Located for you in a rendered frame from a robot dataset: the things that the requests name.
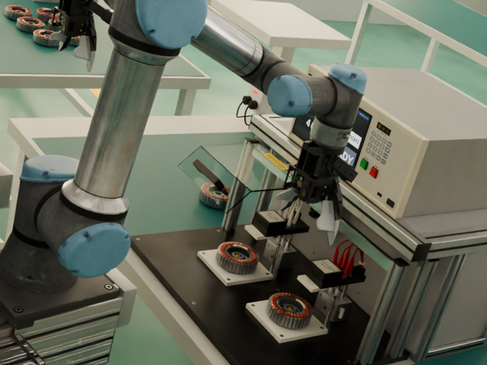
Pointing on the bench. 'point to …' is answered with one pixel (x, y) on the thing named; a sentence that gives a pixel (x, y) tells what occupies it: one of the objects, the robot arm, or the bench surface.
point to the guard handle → (209, 174)
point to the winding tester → (418, 144)
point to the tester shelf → (380, 221)
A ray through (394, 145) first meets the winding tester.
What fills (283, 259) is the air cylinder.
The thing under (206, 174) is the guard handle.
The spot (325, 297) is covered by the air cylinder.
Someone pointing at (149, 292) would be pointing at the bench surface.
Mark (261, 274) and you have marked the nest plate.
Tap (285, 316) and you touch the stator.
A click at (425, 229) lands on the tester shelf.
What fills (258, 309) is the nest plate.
